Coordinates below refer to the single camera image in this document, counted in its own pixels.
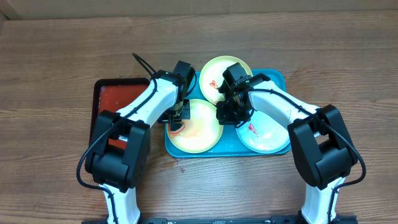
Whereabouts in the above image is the dark blue sponge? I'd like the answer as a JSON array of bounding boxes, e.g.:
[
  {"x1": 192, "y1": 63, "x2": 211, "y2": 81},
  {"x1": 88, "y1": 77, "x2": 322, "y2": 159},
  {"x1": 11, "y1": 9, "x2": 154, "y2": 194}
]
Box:
[{"x1": 169, "y1": 122, "x2": 184, "y2": 133}]

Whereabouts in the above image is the green plate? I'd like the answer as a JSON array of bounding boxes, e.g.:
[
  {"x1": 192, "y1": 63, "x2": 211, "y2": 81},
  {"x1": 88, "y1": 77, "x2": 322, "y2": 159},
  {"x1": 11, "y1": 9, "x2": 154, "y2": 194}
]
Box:
[
  {"x1": 166, "y1": 99, "x2": 223, "y2": 154},
  {"x1": 199, "y1": 55, "x2": 253, "y2": 105}
]

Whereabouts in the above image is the light blue plate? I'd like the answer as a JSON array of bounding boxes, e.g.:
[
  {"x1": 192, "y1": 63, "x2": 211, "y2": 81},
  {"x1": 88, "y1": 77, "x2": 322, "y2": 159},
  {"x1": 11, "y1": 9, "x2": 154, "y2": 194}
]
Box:
[{"x1": 236, "y1": 111, "x2": 291, "y2": 154}]

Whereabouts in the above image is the green plate back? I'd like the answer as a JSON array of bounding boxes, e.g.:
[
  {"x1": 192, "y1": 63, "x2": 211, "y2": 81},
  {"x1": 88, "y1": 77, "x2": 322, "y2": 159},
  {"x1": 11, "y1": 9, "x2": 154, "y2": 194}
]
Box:
[{"x1": 199, "y1": 55, "x2": 253, "y2": 105}]

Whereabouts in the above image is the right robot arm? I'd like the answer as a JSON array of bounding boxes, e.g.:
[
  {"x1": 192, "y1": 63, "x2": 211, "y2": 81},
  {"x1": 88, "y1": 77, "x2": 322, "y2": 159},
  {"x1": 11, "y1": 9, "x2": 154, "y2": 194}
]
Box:
[{"x1": 216, "y1": 63, "x2": 364, "y2": 223}]

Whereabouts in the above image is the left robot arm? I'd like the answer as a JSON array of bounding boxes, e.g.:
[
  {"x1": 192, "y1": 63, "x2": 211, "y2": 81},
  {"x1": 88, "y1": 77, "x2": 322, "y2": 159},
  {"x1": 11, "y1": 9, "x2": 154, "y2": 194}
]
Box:
[{"x1": 76, "y1": 58, "x2": 196, "y2": 223}]

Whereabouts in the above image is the blue plastic tray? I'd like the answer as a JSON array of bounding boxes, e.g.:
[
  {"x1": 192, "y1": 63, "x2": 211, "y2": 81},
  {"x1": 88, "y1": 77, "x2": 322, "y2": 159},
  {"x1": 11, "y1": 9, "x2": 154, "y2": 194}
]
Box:
[{"x1": 164, "y1": 68, "x2": 291, "y2": 158}]

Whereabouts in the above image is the black tray with red water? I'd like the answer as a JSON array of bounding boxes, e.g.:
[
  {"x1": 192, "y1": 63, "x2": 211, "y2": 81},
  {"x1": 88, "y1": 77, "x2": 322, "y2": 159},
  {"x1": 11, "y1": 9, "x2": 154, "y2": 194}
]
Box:
[{"x1": 89, "y1": 78, "x2": 149, "y2": 144}]

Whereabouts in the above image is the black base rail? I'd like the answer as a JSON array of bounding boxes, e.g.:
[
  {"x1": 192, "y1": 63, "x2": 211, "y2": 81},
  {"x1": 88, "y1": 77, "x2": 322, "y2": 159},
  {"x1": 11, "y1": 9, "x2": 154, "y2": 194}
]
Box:
[{"x1": 81, "y1": 215, "x2": 358, "y2": 224}]

